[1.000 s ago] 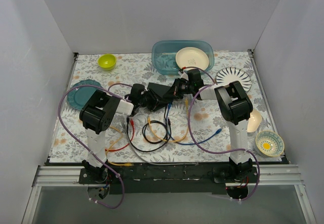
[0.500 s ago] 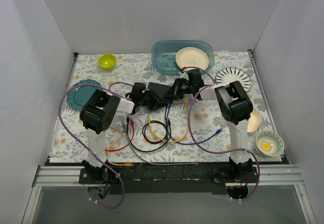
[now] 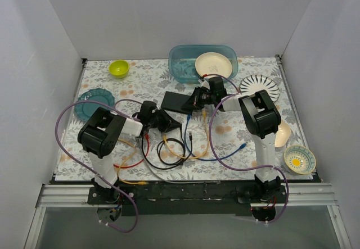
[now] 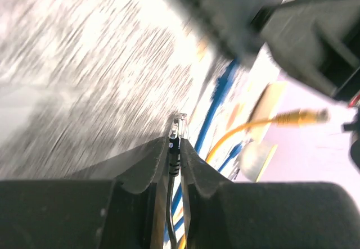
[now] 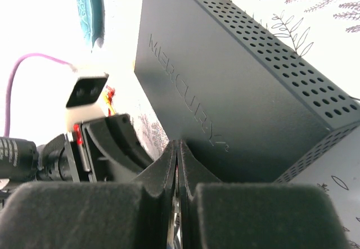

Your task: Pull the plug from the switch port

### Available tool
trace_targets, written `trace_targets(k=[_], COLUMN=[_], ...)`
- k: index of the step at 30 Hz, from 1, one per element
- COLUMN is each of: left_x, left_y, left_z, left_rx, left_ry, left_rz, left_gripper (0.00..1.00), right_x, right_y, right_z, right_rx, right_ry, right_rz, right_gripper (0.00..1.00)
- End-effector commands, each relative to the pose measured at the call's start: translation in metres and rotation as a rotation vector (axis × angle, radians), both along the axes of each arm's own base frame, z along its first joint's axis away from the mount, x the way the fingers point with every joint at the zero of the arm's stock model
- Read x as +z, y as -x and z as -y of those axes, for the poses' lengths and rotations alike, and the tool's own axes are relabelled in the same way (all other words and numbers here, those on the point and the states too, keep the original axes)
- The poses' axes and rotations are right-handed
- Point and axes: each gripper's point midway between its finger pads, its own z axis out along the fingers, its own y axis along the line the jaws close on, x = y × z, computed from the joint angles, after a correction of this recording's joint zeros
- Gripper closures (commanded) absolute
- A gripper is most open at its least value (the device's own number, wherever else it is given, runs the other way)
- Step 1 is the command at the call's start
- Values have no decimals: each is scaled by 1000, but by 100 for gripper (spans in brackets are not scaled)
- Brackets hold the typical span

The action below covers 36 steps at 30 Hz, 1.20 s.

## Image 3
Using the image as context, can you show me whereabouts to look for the yellow ethernet cable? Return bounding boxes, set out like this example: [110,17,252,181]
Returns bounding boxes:
[162,111,210,160]
[116,138,149,185]

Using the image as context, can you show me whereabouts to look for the black network switch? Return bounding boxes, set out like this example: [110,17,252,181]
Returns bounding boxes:
[161,91,192,115]

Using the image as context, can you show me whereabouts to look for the black ethernet cable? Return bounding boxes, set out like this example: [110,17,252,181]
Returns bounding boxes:
[140,130,195,170]

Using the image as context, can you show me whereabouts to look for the red ethernet cable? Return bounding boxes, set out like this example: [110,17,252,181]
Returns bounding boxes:
[112,135,150,169]

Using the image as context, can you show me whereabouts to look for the blue ethernet cable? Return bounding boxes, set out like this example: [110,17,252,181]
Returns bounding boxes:
[179,114,248,162]

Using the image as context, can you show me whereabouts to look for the grey ethernet cable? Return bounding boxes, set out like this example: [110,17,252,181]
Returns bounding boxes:
[134,136,223,184]

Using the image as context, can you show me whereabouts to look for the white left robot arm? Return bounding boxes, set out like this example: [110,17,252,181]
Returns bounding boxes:
[78,101,181,204]

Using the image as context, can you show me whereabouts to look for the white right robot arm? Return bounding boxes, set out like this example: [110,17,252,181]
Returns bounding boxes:
[181,75,281,203]

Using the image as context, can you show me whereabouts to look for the floral table mat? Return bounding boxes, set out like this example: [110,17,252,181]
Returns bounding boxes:
[55,56,317,182]

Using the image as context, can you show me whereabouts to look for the cream round plate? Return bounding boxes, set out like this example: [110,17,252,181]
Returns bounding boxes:
[195,52,232,78]

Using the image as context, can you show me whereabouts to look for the blue transparent plastic container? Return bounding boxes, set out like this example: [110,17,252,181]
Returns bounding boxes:
[168,45,239,84]

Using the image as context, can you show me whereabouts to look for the blue striped white plate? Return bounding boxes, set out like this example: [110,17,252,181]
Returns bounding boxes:
[240,75,280,102]

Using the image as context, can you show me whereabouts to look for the lime green bowl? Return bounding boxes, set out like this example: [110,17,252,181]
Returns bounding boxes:
[109,60,130,79]

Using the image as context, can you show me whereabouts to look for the teal scalloped plate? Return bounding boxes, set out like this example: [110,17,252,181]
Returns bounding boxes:
[74,88,116,122]

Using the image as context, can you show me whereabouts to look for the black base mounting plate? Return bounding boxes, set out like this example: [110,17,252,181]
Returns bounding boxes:
[87,181,286,216]

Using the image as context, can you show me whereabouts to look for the cream square dish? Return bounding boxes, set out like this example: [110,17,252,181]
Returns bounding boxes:
[274,120,291,148]

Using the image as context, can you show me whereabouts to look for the teal patterned yellow-centre bowl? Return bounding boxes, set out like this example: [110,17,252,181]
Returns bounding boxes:
[283,144,317,175]

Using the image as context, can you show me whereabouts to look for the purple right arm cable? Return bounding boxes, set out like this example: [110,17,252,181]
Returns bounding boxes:
[198,74,289,224]

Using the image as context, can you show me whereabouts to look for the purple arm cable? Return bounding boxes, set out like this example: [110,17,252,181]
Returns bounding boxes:
[54,99,139,232]
[198,74,289,224]

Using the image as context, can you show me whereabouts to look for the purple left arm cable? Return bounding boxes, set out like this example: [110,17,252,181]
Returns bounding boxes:
[54,99,139,232]

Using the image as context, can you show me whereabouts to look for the aluminium frame rail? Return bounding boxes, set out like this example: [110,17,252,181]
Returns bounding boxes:
[36,183,338,207]

